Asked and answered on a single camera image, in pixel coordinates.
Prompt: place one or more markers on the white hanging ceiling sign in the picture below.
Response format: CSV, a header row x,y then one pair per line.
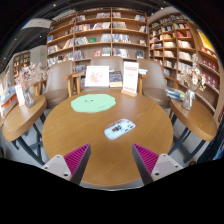
x,y
38,23

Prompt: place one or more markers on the white sign on wooden base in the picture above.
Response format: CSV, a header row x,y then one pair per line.
x,y
130,76

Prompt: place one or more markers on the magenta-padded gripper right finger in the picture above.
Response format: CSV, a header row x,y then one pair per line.
x,y
148,160

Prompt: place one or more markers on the brown padded wooden armchair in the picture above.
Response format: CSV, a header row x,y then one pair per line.
x,y
58,80
37,88
106,61
151,78

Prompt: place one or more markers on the glass vase with dried flowers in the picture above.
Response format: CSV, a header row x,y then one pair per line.
x,y
28,96
188,100

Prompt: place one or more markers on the small white table sign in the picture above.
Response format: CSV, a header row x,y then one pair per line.
x,y
20,95

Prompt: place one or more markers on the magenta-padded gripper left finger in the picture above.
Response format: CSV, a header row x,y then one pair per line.
x,y
75,160

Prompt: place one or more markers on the transparent computer mouse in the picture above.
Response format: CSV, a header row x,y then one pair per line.
x,y
118,129

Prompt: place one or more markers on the stack of blue books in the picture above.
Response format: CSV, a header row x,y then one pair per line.
x,y
175,94

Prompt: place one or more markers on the round wooden side table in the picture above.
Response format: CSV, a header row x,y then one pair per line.
x,y
23,116
196,120

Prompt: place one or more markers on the teal book stack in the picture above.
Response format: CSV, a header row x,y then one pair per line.
x,y
142,71

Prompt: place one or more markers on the small distant bookshelf unit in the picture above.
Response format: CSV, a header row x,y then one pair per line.
x,y
20,61

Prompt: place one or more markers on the white framed floral picture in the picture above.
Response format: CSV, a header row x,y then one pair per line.
x,y
96,76

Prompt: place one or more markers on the dark blue book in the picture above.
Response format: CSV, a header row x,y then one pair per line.
x,y
115,78

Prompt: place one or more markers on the wide wooden bookshelf unit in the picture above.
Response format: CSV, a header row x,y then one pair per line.
x,y
100,31

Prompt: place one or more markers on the green cloud-shaped mouse pad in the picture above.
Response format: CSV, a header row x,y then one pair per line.
x,y
93,103

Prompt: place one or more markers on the colourful book display stand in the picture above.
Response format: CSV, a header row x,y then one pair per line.
x,y
8,93

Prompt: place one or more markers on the curved wooden bookshelf unit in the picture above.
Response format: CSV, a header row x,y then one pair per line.
x,y
173,43

